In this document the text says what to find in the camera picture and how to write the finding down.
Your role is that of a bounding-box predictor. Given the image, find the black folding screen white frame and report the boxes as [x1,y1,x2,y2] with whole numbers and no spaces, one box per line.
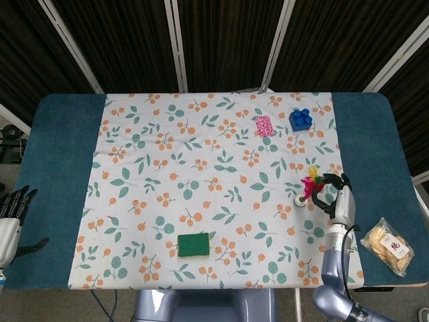
[0,0,429,178]

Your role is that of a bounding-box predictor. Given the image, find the red yellow feather shuttlecock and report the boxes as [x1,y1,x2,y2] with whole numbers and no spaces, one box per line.
[292,164,326,207]

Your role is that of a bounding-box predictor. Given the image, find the black equipment with cables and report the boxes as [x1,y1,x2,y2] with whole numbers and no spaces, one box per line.
[0,123,28,165]

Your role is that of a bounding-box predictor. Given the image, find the blue floor cable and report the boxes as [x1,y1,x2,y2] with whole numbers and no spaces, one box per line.
[89,289,119,322]

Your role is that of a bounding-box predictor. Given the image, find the green yellow scouring sponge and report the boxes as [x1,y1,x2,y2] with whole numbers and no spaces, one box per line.
[176,231,211,260]

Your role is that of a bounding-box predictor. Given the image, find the white table leg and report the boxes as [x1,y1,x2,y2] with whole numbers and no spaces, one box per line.
[294,288,303,322]

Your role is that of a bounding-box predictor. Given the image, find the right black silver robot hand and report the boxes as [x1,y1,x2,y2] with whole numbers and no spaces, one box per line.
[310,172,357,223]

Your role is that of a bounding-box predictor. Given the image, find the blue toy building block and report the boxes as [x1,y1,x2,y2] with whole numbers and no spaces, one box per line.
[288,107,314,133]

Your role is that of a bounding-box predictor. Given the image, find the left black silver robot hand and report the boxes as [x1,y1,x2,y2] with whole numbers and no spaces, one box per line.
[0,184,50,269]

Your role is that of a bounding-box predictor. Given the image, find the floral white tablecloth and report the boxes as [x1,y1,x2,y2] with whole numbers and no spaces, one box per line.
[67,91,365,290]

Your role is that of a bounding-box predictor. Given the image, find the teal blue table cover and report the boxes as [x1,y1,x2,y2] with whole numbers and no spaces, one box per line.
[1,92,429,290]

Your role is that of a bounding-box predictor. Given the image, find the pink patterned eraser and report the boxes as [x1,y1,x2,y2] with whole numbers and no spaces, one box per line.
[254,115,276,138]

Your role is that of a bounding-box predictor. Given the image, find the clear bag of snacks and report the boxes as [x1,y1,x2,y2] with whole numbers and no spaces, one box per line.
[359,217,415,278]

